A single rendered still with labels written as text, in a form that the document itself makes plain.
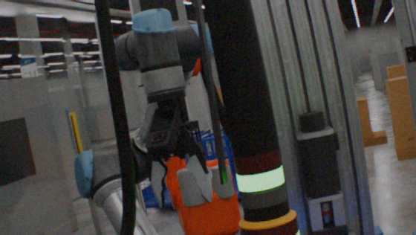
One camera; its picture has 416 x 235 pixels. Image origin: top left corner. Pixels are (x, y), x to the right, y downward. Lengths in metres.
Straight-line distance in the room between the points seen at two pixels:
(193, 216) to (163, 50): 3.44
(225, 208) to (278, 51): 3.16
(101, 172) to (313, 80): 0.55
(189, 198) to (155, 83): 3.33
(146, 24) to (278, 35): 0.42
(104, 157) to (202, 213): 3.07
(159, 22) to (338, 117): 0.54
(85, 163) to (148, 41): 0.44
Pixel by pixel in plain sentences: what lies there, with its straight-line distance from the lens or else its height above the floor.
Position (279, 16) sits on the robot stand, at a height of 1.81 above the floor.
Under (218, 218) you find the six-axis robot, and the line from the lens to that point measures 4.33.
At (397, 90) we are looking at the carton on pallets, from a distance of 7.89.
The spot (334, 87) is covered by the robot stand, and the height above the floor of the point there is 1.62.
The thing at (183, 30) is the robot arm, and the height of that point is 1.80.
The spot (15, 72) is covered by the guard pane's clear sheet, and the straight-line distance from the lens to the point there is 1.34.
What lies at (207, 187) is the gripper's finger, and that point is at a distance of 0.92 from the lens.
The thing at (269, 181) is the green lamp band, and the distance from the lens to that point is 0.36.
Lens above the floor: 1.68
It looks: 3 degrees down
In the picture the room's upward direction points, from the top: 11 degrees counter-clockwise
